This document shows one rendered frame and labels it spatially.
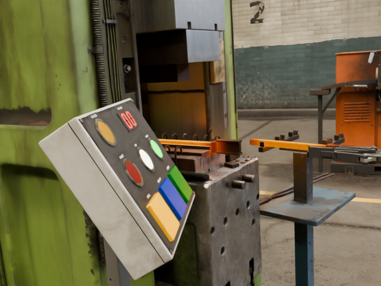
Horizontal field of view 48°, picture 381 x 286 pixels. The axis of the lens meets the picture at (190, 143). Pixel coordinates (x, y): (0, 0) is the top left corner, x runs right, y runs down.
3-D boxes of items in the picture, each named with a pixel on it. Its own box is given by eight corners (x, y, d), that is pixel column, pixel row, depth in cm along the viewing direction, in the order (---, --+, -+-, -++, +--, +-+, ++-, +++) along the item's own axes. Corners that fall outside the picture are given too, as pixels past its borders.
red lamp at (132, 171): (149, 181, 77) (147, 158, 77) (132, 189, 74) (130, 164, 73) (135, 180, 79) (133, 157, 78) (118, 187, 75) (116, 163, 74)
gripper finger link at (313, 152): (334, 158, 121) (333, 159, 120) (309, 156, 125) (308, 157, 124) (334, 147, 120) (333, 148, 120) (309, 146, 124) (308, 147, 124)
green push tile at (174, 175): (193, 191, 100) (175, 164, 99) (189, 202, 93) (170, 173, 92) (186, 195, 101) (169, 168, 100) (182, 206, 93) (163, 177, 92)
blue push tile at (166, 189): (187, 205, 90) (167, 176, 89) (182, 218, 83) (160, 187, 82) (180, 210, 91) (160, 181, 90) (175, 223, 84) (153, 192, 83)
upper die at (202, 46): (220, 60, 142) (219, 30, 140) (188, 62, 126) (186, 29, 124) (123, 66, 165) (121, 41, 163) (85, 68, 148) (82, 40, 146)
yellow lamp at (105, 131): (122, 142, 77) (120, 118, 76) (104, 147, 73) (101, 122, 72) (109, 141, 78) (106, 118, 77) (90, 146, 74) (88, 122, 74)
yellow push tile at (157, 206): (180, 224, 81) (158, 191, 80) (174, 240, 73) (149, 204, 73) (172, 228, 81) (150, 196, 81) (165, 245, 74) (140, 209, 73)
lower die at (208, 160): (225, 164, 149) (224, 140, 147) (195, 180, 132) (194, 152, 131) (131, 156, 171) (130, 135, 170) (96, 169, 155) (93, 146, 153)
